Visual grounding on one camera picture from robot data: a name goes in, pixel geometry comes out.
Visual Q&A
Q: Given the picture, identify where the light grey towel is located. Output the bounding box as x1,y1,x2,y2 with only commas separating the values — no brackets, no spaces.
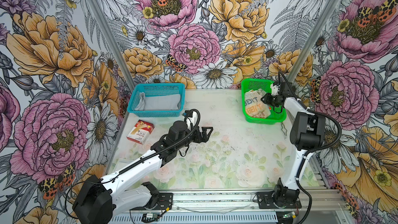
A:
134,92,181,111

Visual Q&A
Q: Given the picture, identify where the printed cream towel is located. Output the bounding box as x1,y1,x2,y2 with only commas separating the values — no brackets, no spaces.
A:
244,89,271,119

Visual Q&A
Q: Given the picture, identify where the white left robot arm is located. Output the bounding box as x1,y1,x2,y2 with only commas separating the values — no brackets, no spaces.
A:
72,121,213,224

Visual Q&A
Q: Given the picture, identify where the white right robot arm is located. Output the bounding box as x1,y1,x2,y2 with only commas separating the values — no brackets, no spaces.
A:
261,82,325,208

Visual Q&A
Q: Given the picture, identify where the red and white carton box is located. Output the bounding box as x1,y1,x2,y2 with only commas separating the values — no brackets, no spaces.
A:
126,120,154,144

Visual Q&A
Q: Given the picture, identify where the green plastic basket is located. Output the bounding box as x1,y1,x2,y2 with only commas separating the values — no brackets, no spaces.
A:
241,78,287,124

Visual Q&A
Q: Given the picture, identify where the teal plastic basket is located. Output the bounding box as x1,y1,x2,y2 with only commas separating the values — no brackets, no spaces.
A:
127,83,186,117

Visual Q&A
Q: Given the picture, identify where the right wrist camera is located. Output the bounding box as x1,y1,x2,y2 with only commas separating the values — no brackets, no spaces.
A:
270,83,280,96

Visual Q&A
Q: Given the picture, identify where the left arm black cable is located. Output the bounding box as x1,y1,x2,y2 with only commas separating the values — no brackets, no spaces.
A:
63,108,201,212

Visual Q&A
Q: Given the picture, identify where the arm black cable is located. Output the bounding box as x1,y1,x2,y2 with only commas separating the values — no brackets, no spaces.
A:
277,71,343,224
63,108,201,212

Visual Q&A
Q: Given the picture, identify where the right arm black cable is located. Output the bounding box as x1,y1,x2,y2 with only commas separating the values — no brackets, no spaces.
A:
277,71,343,224

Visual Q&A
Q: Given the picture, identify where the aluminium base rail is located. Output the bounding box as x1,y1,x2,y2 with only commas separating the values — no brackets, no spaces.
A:
80,189,346,224

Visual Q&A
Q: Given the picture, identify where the right aluminium frame post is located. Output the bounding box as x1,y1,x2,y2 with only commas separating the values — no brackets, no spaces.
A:
287,0,341,83

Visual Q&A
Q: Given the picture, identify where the aluminium frame post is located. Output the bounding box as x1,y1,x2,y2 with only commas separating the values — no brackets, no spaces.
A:
86,0,136,92
287,0,341,83

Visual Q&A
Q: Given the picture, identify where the left aluminium frame post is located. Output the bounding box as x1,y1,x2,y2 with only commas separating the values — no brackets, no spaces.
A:
86,0,136,92

